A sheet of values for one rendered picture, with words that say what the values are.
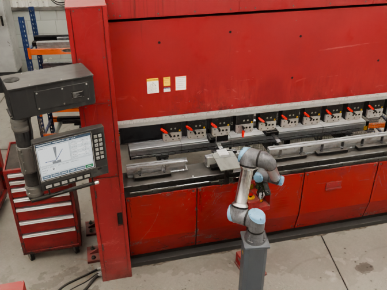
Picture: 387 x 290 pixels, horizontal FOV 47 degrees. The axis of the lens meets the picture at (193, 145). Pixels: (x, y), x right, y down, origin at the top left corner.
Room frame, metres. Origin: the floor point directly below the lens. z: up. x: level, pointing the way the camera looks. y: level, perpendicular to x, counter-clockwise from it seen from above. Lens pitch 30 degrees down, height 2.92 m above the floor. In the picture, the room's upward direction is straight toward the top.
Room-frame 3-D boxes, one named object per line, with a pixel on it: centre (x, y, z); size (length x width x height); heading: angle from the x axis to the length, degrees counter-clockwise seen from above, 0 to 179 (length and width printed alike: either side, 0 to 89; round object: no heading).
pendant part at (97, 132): (2.49, 0.80, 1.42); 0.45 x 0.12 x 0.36; 119
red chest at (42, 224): (3.23, 1.30, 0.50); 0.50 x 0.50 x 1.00; 14
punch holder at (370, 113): (3.57, -1.57, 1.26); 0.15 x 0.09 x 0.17; 104
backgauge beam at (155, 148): (3.63, -0.55, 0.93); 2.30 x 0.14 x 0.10; 104
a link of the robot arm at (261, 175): (2.83, -0.52, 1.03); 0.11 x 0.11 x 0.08; 63
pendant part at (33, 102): (2.54, 0.88, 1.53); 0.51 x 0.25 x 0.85; 119
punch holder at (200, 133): (3.19, -0.02, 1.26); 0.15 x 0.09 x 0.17; 104
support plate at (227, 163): (3.10, -0.27, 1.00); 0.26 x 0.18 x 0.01; 14
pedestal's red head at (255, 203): (2.93, -0.49, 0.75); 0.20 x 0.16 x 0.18; 113
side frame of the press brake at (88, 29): (3.18, 0.75, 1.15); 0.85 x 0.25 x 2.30; 14
